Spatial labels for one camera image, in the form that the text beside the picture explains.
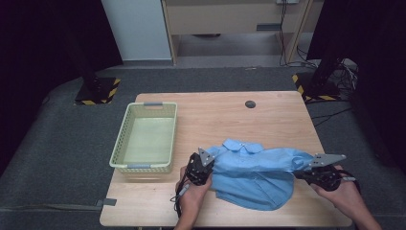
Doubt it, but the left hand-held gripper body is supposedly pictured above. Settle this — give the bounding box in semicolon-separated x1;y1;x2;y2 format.
185;147;215;187

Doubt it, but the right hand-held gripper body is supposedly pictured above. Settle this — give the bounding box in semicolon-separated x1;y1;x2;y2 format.
303;152;348;193

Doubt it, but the blue shirt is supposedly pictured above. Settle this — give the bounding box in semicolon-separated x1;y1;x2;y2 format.
205;138;316;212

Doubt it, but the pale green plastic basket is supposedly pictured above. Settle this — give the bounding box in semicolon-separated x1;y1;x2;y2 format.
108;101;178;175

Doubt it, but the person's right hand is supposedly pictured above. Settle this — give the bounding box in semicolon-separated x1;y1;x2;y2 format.
310;165;364;219

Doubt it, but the person's left hand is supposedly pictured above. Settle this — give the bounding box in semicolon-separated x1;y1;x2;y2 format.
176;166;214;222

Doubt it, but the black stand with striped base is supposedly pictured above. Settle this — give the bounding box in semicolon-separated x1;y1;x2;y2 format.
63;32;122;106
291;57;345;103

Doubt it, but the grey tape strip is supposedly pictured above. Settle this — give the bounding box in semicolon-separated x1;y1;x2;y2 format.
95;197;118;208

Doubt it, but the dark curtain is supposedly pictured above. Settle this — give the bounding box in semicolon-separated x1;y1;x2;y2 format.
0;0;124;173
305;0;406;175

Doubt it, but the white cabinet panel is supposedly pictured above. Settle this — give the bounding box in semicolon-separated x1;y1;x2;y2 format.
100;0;173;61

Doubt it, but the right hand-held gripper cable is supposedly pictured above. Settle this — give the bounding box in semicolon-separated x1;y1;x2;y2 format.
333;169;362;196

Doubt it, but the hand-held gripper cable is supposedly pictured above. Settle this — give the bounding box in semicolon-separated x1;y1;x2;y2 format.
333;169;362;196
169;176;192;219

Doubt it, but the left hand-held gripper cable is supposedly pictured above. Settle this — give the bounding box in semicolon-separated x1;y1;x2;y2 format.
169;176;192;219

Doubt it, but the black floor cable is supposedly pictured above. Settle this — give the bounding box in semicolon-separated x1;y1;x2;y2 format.
310;106;354;127

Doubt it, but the tangled cable bundle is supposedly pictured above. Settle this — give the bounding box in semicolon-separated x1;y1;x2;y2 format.
331;58;359;94

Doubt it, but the black hanging cable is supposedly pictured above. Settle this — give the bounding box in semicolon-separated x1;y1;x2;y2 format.
278;0;320;69

